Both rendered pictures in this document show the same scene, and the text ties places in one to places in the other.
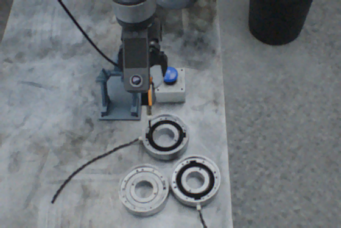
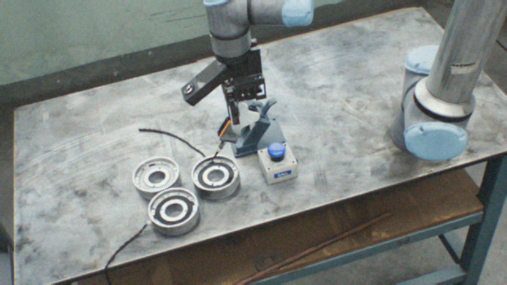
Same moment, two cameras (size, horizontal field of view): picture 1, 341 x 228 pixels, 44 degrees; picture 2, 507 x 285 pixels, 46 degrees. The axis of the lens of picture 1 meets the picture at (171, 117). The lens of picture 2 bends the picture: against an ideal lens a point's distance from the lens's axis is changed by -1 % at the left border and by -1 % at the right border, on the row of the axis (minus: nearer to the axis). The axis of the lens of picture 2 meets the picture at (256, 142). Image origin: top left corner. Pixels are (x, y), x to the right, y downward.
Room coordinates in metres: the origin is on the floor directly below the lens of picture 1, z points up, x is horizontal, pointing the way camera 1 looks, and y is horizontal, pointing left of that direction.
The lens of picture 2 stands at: (0.27, -0.86, 1.80)
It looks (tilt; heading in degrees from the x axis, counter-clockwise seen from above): 45 degrees down; 72
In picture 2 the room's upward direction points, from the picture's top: 7 degrees counter-clockwise
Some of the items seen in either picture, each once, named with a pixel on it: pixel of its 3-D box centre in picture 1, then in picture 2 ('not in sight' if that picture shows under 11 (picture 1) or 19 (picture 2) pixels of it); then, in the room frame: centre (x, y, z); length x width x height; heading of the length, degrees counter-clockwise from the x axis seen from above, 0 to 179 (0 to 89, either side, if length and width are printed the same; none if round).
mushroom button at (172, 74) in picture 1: (170, 78); (276, 155); (0.59, -0.01, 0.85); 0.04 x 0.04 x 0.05
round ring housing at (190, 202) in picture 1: (195, 181); (174, 212); (0.34, -0.03, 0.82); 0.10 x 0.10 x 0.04
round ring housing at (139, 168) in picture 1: (144, 190); (158, 180); (0.34, 0.08, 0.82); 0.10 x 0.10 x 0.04
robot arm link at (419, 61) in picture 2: not in sight; (432, 80); (0.94, -0.06, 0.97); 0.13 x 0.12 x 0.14; 58
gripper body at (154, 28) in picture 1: (140, 30); (239, 71); (0.55, 0.04, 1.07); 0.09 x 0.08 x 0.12; 171
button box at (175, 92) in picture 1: (170, 83); (280, 162); (0.60, -0.01, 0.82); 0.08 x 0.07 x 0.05; 173
